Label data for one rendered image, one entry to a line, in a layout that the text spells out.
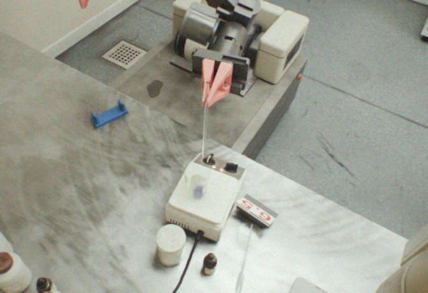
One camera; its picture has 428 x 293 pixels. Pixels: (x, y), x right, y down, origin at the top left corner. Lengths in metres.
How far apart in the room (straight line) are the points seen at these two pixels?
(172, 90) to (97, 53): 0.92
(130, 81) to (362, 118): 1.32
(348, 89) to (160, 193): 1.76
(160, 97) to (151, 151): 0.70
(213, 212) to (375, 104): 1.79
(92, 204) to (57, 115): 0.31
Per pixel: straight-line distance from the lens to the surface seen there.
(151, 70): 1.81
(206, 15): 0.75
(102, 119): 1.07
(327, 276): 0.90
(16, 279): 0.84
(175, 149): 1.00
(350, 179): 2.03
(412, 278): 0.39
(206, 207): 0.81
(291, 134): 2.10
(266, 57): 1.72
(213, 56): 0.66
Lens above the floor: 1.55
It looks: 50 degrees down
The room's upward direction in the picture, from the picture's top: 7 degrees clockwise
